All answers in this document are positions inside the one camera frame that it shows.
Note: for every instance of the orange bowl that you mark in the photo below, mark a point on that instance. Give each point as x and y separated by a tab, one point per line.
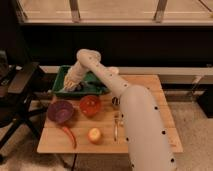
90	105

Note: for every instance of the green plastic tray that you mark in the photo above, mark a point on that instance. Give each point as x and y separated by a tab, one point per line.
87	90

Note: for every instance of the wooden folding table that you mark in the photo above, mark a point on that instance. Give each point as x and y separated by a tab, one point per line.
54	140

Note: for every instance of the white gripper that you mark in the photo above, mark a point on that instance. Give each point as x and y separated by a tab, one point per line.
74	75

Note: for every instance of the black chair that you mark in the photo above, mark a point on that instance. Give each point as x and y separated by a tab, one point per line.
16	95

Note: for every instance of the yellow apple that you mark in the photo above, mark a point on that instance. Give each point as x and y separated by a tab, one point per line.
94	135

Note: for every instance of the dark tool in tray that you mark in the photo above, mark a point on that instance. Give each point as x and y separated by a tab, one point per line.
95	84

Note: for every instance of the grey towel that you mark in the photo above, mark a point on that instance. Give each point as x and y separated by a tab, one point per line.
78	87

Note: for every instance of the purple bowl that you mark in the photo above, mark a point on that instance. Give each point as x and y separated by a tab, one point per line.
60	111

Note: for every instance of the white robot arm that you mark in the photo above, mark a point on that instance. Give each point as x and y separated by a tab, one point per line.
146	136

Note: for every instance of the red chili pepper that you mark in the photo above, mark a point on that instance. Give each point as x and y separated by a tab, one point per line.
71	136

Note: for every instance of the white lidded cup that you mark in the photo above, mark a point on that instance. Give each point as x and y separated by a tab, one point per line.
114	70

